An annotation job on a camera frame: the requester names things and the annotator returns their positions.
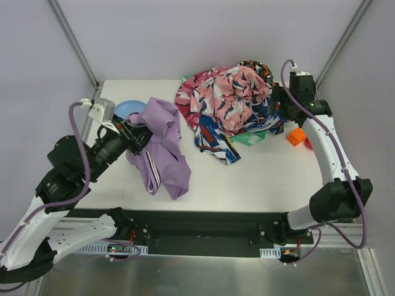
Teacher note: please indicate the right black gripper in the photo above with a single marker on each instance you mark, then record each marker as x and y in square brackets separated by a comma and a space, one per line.
[278, 100]

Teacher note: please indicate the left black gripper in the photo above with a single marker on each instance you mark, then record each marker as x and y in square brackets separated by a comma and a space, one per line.
[133, 135]

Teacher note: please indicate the orange black camouflage cloth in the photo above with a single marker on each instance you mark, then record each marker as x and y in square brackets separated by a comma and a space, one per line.
[261, 69]

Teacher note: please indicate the lilac purple cloth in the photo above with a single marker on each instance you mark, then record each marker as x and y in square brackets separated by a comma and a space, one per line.
[161, 162]

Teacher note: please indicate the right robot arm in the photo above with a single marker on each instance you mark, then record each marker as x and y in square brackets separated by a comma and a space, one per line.
[344, 193]

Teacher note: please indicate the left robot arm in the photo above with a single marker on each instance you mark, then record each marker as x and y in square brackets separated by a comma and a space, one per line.
[31, 251]

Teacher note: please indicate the pink patterned cloth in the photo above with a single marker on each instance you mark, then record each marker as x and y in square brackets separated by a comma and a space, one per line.
[237, 93]

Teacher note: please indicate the crimson pink camouflage cloth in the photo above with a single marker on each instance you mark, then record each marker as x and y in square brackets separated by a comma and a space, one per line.
[185, 94]

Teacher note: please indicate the blue plastic plate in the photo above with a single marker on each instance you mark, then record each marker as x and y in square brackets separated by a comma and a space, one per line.
[126, 108]

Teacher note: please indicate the orange cube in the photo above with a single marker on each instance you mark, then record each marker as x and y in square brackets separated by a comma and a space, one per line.
[296, 137]

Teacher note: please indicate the red ball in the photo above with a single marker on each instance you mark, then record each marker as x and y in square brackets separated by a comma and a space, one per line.
[308, 144]

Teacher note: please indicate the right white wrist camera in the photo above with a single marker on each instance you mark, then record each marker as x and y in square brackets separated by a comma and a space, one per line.
[295, 71]

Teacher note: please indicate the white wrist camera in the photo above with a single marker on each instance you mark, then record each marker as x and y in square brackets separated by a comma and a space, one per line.
[295, 71]
[100, 109]

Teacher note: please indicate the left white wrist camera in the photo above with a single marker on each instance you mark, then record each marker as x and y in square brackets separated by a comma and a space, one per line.
[100, 109]

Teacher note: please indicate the left aluminium frame post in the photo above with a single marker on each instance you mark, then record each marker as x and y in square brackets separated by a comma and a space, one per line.
[67, 30]

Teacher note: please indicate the aluminium frame post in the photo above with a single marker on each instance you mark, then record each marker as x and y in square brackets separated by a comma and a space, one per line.
[345, 36]
[67, 30]

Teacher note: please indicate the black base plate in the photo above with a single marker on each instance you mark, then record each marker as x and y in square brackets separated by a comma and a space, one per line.
[212, 234]

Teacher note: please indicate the left slotted cable duct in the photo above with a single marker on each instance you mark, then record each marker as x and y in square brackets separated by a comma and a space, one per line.
[107, 248]

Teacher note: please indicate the slotted cable duct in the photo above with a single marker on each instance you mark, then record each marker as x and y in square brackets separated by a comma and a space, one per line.
[279, 252]
[107, 248]

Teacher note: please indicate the right aluminium frame post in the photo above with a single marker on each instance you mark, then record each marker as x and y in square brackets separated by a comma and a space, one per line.
[345, 36]

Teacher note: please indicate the right slotted cable duct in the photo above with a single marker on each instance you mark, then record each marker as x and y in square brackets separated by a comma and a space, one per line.
[279, 252]

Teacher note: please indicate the aluminium front rail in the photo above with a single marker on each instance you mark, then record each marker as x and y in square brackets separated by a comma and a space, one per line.
[330, 237]

